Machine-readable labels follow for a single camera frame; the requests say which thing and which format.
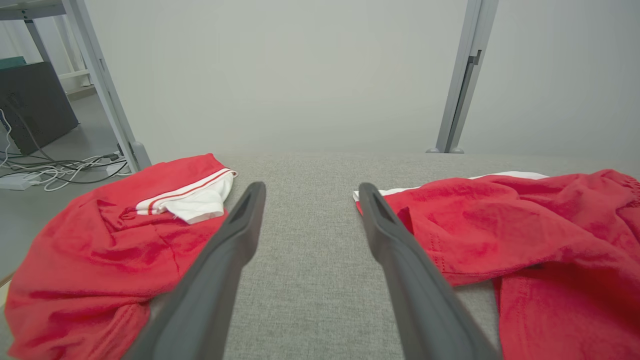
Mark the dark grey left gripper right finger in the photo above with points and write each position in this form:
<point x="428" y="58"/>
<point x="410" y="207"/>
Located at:
<point x="420" y="300"/>

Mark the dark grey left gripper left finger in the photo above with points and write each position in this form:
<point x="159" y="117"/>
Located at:
<point x="210" y="290"/>

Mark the red basketball jersey number 23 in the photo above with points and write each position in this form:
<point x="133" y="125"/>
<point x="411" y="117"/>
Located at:
<point x="90" y="270"/>

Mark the red shorts with white band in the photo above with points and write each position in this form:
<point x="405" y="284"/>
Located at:
<point x="550" y="240"/>

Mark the white power strip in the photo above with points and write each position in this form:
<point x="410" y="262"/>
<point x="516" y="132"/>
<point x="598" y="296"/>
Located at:
<point x="17" y="181"/>

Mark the black computer case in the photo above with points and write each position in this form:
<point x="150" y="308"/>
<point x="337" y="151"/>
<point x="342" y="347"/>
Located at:
<point x="37" y="105"/>

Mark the teal green board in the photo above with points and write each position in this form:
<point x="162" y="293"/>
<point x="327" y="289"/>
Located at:
<point x="11" y="62"/>

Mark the grey metal desk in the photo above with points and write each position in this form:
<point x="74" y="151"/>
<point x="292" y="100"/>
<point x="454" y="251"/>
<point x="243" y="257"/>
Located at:
<point x="30" y="9"/>

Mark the grey metal partition post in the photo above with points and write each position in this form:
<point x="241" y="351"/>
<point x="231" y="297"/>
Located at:
<point x="465" y="75"/>

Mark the grey metal frame leg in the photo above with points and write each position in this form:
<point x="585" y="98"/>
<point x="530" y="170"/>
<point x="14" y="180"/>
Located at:
<point x="105" y="85"/>

